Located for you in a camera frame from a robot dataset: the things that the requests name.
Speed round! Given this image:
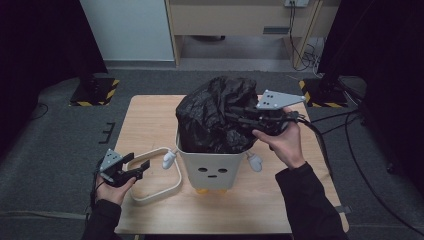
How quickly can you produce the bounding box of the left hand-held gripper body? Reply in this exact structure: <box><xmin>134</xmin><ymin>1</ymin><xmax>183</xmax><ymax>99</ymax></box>
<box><xmin>96</xmin><ymin>148</ymin><xmax>134</xmax><ymax>188</ymax></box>

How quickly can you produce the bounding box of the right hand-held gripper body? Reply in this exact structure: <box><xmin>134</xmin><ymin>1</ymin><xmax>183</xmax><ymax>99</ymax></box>
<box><xmin>255</xmin><ymin>89</ymin><xmax>307</xmax><ymax>136</ymax></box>

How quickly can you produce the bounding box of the white bin rim ring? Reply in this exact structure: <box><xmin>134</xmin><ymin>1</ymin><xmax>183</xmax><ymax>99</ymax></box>
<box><xmin>125</xmin><ymin>146</ymin><xmax>183</xmax><ymax>205</ymax></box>

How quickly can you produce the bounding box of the black garbage bag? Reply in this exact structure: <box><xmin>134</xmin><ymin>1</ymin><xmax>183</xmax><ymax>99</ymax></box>
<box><xmin>175</xmin><ymin>75</ymin><xmax>268</xmax><ymax>154</ymax></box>

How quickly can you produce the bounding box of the white trash bin with face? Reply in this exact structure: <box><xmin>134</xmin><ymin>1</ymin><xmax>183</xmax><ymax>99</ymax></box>
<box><xmin>162</xmin><ymin>129</ymin><xmax>264</xmax><ymax>195</ymax></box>

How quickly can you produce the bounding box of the person's left hand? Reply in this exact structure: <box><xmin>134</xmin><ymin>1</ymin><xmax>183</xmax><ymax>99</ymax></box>
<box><xmin>94</xmin><ymin>174</ymin><xmax>137</xmax><ymax>206</ymax></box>

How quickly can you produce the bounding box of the person's right hand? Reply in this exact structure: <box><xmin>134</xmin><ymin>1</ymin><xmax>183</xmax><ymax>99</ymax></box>
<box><xmin>252</xmin><ymin>121</ymin><xmax>307</xmax><ymax>170</ymax></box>

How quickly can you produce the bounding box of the light wooden desk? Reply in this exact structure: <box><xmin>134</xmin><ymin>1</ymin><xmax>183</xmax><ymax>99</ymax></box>
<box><xmin>165</xmin><ymin>0</ymin><xmax>343</xmax><ymax>68</ymax></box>

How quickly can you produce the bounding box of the black curtain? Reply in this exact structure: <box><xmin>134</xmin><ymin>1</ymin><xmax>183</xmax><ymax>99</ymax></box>
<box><xmin>318</xmin><ymin>0</ymin><xmax>424</xmax><ymax>194</ymax></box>
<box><xmin>0</xmin><ymin>0</ymin><xmax>108</xmax><ymax>158</ymax></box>

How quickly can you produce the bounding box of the white cabinet panel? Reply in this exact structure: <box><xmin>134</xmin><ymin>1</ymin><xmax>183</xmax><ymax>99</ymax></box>
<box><xmin>79</xmin><ymin>0</ymin><xmax>176</xmax><ymax>63</ymax></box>

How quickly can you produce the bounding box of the left hand-held gripper cable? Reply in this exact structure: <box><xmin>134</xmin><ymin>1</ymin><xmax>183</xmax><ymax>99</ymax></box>
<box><xmin>84</xmin><ymin>159</ymin><xmax>105</xmax><ymax>228</ymax></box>

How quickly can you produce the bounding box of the black socket cable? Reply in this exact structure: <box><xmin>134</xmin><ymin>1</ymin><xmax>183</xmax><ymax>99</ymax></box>
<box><xmin>288</xmin><ymin>1</ymin><xmax>323</xmax><ymax>73</ymax></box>

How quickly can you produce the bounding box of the short black floor cable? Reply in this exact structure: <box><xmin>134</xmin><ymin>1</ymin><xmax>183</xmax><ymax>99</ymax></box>
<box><xmin>29</xmin><ymin>103</ymin><xmax>50</xmax><ymax>121</ymax></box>

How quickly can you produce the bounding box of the grey wall socket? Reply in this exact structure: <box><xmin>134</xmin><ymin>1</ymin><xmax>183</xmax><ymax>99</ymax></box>
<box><xmin>284</xmin><ymin>0</ymin><xmax>310</xmax><ymax>8</ymax></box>

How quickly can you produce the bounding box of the long black floor cable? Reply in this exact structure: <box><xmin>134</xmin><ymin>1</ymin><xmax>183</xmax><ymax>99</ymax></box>
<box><xmin>344</xmin><ymin>109</ymin><xmax>424</xmax><ymax>236</ymax></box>

